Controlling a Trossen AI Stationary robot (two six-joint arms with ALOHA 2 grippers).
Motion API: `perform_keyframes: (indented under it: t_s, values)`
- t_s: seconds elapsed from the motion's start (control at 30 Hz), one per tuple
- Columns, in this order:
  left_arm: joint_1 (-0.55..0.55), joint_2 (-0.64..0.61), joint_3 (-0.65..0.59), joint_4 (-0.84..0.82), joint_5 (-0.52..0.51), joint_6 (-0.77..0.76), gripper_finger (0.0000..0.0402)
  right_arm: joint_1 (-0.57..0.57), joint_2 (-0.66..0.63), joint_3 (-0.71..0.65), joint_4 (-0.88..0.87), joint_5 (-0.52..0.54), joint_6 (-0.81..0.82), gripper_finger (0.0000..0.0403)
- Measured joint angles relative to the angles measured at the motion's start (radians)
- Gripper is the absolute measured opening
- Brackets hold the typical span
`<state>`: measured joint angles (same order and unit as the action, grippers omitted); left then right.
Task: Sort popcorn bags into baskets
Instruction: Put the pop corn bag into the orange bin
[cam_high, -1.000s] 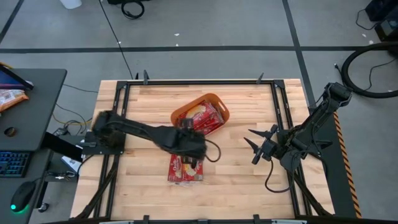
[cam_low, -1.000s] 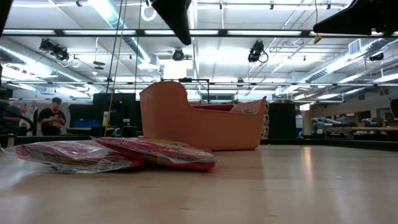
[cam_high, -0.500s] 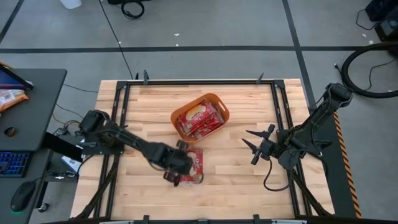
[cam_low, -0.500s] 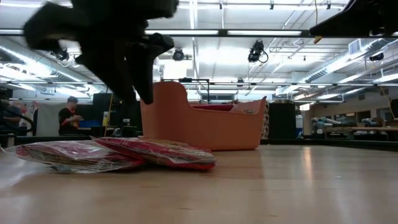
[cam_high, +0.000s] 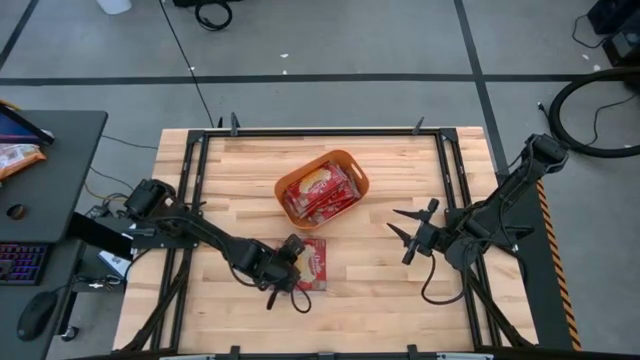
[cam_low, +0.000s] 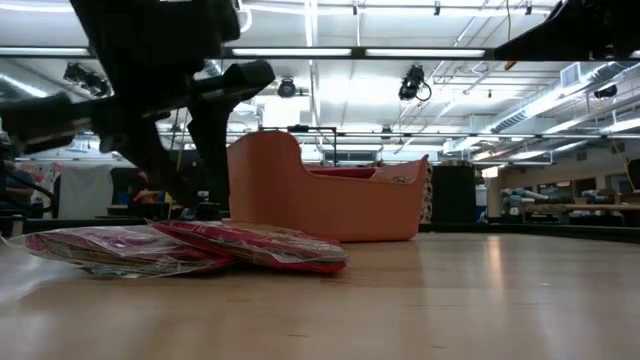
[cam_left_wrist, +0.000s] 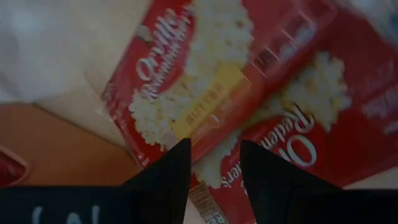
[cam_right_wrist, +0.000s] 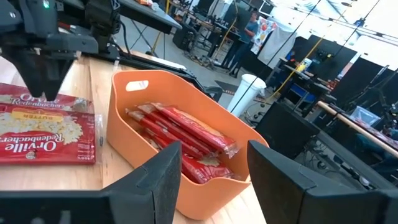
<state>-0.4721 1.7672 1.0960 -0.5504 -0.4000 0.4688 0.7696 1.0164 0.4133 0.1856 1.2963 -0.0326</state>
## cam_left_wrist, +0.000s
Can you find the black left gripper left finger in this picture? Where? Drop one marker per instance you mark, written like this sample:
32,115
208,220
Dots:
174,174

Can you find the red popcorn bag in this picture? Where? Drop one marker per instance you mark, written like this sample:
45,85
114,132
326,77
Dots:
342,146
9,169
192,77

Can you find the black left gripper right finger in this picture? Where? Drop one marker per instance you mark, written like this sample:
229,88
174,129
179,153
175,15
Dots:
267,180

